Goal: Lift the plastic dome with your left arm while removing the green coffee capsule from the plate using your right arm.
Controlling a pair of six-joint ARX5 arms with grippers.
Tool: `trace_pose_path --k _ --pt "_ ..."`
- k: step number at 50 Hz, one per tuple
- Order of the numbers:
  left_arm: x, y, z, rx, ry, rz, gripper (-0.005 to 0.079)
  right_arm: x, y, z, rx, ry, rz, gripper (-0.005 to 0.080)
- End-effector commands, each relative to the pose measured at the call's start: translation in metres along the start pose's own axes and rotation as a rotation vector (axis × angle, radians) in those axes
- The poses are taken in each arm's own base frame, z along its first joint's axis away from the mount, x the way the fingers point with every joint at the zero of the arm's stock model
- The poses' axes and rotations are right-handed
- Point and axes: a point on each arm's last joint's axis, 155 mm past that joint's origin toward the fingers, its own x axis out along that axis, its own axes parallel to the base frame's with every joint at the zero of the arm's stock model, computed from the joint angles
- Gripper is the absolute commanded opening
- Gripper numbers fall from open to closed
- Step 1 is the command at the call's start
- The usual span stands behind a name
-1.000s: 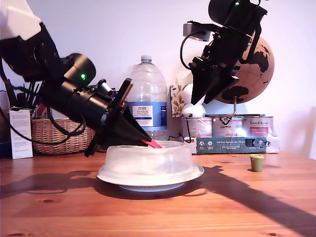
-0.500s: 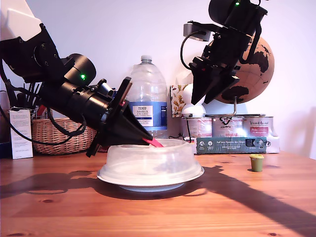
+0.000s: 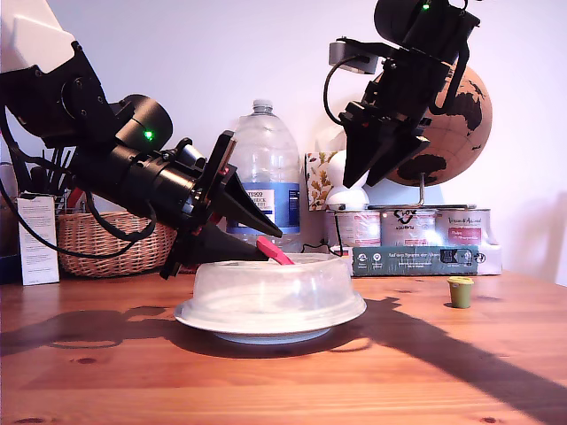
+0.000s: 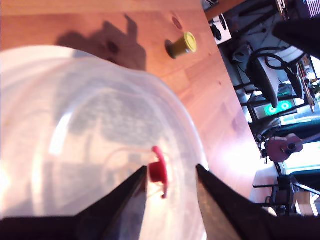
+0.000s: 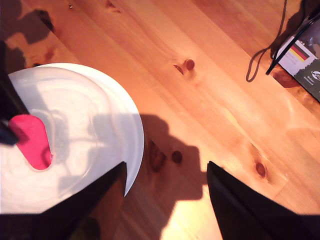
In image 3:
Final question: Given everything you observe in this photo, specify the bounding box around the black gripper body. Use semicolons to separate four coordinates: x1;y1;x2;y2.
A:
338;60;445;146
151;130;237;280

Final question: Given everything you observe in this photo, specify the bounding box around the clear plastic dome pink handle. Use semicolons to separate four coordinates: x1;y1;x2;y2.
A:
185;236;367;324

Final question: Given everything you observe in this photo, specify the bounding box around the green coffee capsule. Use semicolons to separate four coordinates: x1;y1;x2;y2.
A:
446;276;475;310

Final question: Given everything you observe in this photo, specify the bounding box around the white plate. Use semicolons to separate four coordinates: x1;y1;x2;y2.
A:
173;297;369;346

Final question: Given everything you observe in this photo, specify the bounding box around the leaf print tissue box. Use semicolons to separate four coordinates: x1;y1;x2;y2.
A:
304;126;346;213

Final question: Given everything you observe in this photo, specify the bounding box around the large clear water bottle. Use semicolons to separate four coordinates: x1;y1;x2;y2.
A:
226;97;302;254

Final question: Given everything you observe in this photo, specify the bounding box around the cork globe on metal stand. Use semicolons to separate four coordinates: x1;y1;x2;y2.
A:
367;65;493;212

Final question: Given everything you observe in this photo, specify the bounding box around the wicker basket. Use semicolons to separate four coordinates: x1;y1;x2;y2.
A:
57;211;178;279

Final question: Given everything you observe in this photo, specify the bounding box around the pet food can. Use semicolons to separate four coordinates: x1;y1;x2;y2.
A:
380;208;439;248
436;207;493;247
330;210;382;248

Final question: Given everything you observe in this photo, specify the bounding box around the cardboard can tray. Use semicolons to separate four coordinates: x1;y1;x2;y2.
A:
330;243;504;278

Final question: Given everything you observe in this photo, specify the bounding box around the white printed carton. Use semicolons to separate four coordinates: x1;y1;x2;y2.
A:
16;193;61;286

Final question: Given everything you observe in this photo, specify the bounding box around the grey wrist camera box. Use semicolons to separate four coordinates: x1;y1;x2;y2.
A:
172;136;208;174
329;38;380;75

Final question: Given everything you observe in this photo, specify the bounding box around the black security camera cable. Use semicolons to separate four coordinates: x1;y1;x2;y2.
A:
302;204;347;257

